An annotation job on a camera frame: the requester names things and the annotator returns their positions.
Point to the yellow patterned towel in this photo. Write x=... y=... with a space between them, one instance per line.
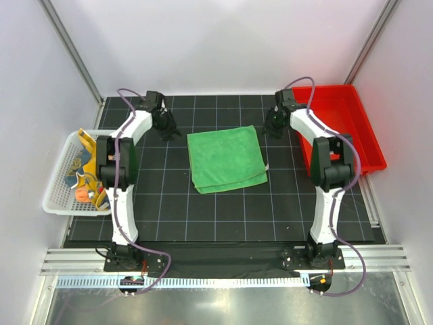
x=82 y=172

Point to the red plastic bin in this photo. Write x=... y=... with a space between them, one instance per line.
x=340 y=108

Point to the white perforated plastic basket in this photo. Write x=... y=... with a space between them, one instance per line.
x=59 y=197

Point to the green microfiber towel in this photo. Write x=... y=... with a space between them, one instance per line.
x=226 y=160

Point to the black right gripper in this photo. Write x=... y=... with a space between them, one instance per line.
x=276 y=133

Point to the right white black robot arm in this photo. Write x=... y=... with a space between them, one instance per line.
x=334 y=168

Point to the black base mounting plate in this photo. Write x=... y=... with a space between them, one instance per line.
x=227 y=260

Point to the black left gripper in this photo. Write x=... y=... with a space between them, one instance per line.
x=166 y=135

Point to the aluminium frame rail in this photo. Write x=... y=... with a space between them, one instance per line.
x=84 y=268

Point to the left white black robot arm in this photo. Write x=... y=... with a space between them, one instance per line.
x=117 y=168

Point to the orange towel in basket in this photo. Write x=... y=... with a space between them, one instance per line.
x=81 y=195

